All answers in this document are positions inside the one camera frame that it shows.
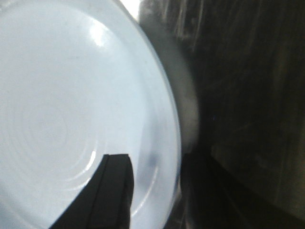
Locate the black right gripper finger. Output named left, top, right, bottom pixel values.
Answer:
left=51, top=154, right=134, bottom=229

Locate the light blue plate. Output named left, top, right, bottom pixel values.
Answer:
left=0, top=0, right=181, bottom=229

